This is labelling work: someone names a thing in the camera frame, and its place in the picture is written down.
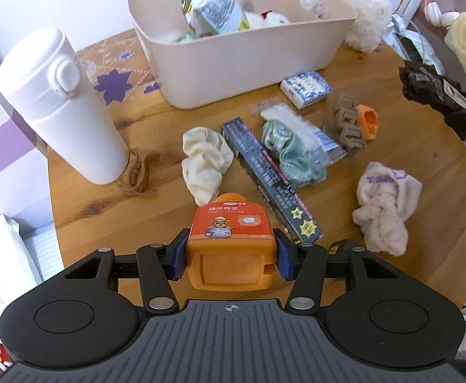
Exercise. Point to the silver green chip bag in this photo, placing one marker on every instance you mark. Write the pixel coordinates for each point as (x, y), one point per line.
(213, 17)

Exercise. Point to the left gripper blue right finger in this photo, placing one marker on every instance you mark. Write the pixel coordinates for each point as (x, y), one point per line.
(305, 265)

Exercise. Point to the brown fishbone hair clip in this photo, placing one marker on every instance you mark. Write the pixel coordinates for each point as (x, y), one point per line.
(135, 178)

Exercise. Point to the beige plastic storage bin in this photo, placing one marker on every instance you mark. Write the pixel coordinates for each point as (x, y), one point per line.
(214, 68)

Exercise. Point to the green snack bag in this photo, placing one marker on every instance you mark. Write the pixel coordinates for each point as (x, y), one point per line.
(187, 37)

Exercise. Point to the white thermos bottle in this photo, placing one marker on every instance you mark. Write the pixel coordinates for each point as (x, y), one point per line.
(42, 78)

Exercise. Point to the hello kitty plush clip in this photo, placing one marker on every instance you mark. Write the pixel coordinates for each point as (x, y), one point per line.
(261, 20)

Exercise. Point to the blue white tissue pack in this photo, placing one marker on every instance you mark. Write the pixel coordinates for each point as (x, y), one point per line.
(305, 89)

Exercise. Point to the clear bag of cotton swabs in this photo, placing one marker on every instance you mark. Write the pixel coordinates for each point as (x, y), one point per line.
(309, 133)

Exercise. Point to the orange bear print box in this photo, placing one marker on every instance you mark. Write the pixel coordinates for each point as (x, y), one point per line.
(231, 246)

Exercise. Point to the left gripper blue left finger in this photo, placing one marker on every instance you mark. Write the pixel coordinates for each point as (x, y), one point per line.
(158, 266)

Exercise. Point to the striped light blue cloth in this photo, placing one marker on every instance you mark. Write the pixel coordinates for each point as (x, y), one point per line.
(404, 37)

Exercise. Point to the black star print box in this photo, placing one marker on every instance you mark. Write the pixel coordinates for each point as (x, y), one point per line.
(275, 189)

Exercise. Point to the pink white headphones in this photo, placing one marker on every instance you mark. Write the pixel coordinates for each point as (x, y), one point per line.
(442, 13)

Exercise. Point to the purple flower placemat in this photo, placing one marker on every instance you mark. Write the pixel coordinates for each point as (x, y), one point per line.
(118, 68)

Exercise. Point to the beige purple knit sock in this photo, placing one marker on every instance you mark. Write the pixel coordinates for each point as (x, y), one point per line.
(386, 199)

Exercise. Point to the green plaid scrunchie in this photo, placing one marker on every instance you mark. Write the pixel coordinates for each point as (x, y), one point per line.
(301, 163)

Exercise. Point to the white fluffy plush toy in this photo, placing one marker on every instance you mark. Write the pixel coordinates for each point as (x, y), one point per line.
(372, 20)

